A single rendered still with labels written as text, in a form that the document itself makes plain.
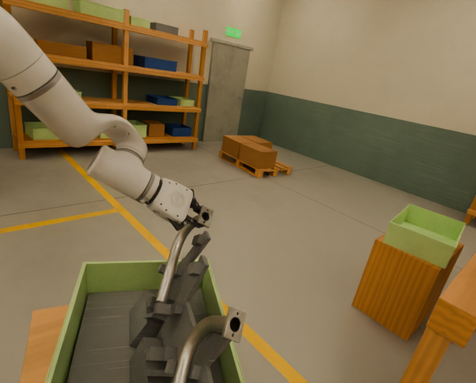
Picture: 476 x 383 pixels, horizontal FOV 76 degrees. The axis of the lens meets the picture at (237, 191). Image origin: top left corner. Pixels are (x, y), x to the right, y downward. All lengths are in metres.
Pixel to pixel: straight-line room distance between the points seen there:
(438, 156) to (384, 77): 1.75
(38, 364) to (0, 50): 0.79
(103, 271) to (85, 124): 0.58
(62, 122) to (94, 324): 0.62
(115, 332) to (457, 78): 6.10
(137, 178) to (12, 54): 0.33
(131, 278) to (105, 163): 0.51
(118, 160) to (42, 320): 0.63
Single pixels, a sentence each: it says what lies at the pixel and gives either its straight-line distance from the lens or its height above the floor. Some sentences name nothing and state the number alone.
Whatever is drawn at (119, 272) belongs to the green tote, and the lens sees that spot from 1.14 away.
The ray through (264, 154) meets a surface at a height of 0.40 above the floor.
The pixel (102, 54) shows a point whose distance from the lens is 5.43.
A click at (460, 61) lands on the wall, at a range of 6.44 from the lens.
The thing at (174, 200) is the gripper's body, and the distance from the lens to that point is 0.83.
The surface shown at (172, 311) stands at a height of 1.02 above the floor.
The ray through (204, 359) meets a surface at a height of 1.03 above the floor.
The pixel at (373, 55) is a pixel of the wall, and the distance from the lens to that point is 6.95.
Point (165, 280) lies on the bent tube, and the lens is 0.93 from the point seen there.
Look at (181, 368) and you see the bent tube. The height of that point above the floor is 1.03.
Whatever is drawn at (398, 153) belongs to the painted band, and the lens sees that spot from 6.59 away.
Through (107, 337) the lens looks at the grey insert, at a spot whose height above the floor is 0.85.
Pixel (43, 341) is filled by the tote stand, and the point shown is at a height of 0.79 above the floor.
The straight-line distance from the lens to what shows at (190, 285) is 0.84.
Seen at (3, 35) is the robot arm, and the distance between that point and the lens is 0.65.
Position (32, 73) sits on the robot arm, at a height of 1.55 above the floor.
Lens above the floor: 1.60
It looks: 21 degrees down
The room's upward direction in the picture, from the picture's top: 9 degrees clockwise
